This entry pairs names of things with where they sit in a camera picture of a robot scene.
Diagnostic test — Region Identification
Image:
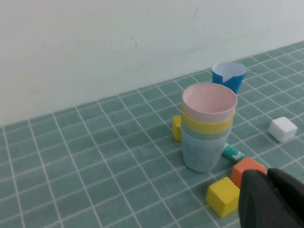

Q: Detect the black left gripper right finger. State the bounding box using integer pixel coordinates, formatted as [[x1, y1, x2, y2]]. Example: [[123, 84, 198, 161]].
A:
[[266, 167, 304, 199]]

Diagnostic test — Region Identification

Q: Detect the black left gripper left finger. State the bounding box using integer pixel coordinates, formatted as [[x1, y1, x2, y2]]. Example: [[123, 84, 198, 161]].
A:
[[238, 168, 304, 228]]

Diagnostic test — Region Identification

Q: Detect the green plastic cup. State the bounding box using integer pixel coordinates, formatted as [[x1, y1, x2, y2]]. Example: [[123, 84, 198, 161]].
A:
[[180, 123, 232, 143]]

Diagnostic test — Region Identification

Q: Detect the yellow plastic cup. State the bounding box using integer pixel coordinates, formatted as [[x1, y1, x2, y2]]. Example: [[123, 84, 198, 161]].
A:
[[181, 104, 236, 133]]

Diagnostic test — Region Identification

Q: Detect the pink plastic cup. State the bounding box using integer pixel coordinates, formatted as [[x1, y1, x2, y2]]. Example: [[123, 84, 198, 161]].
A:
[[182, 82, 238, 124]]

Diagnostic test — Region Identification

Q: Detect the large yellow cube block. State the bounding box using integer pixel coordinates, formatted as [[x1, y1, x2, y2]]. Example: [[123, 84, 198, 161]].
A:
[[206, 176, 241, 219]]

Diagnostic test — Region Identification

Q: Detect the orange cube block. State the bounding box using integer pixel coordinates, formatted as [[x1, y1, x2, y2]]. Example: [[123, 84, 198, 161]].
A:
[[230, 156, 266, 190]]

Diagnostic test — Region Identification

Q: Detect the white cube block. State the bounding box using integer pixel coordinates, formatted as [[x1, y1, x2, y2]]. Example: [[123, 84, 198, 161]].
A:
[[268, 116, 298, 143]]

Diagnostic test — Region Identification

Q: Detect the white green glue stick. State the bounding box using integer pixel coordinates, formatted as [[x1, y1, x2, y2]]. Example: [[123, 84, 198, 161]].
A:
[[222, 143, 247, 164]]

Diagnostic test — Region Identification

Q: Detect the light blue plastic cup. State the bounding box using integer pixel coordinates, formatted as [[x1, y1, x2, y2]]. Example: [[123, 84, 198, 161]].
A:
[[181, 130, 230, 173]]

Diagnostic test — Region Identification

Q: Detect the small flat yellow block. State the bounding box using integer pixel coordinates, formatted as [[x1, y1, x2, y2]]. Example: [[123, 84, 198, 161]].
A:
[[172, 115, 183, 143]]

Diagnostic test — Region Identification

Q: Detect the blue paper cone cup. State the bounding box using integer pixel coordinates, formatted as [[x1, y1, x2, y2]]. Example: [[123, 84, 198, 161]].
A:
[[211, 61, 247, 95]]

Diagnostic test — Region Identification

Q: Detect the teal checkered tablecloth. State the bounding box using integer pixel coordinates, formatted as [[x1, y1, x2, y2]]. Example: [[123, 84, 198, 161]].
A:
[[0, 40, 304, 228]]

